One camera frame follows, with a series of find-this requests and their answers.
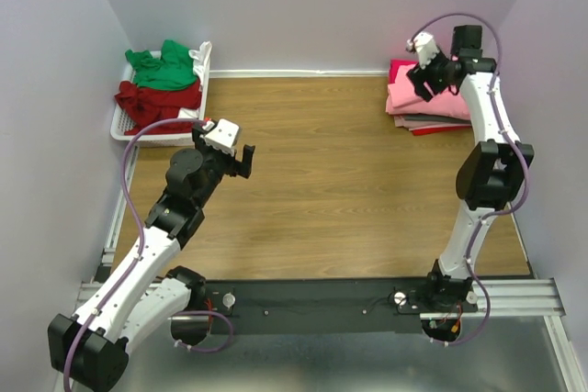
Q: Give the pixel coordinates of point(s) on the dark red t shirt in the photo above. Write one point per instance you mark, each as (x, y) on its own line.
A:
(145, 105)

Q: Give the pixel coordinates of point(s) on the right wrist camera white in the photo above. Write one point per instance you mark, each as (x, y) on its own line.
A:
(423, 45)

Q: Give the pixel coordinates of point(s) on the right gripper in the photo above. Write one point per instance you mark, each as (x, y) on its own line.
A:
(416, 77)

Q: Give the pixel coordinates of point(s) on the white garment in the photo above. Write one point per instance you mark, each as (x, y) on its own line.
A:
(200, 59)

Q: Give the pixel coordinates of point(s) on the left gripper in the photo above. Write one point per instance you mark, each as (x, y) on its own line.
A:
(242, 168)

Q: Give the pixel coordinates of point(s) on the folded red t shirt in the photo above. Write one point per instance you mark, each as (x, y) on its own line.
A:
(437, 129)

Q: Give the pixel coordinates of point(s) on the aluminium frame rail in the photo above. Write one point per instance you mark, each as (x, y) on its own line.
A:
(495, 298)

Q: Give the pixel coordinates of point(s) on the folded magenta t shirt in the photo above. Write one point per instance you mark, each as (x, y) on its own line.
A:
(395, 65)

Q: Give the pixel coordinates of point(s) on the green t shirt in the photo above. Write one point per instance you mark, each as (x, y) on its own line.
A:
(171, 71)

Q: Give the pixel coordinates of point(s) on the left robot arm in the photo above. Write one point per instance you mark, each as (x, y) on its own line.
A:
(93, 346)

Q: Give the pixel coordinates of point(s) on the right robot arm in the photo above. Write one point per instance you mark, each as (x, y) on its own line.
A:
(492, 180)

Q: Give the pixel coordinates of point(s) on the folded light pink t shirt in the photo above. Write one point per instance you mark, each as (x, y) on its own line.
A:
(400, 122)

